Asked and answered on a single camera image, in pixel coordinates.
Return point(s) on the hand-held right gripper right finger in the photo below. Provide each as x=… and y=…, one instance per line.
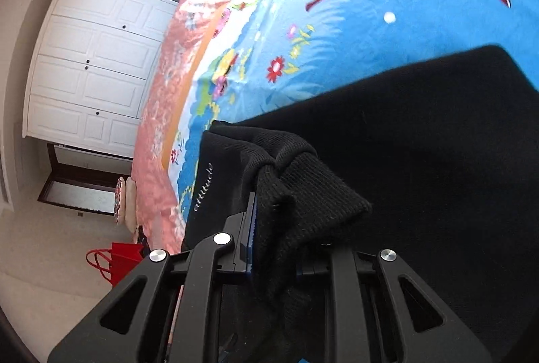
x=343, y=283

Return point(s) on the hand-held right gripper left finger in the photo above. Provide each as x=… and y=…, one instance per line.
x=236, y=257

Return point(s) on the black pants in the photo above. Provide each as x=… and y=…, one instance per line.
x=421, y=135

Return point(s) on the pink floral bedsheet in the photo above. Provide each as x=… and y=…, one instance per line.
x=156, y=177

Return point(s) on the red bag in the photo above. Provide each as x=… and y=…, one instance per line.
x=122, y=262

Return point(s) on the patterned cushion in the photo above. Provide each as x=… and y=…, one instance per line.
x=126, y=203

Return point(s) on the white wardrobe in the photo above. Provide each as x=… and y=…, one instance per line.
x=97, y=64

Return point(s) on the blue cartoon printed blanket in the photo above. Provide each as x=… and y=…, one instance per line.
x=337, y=30

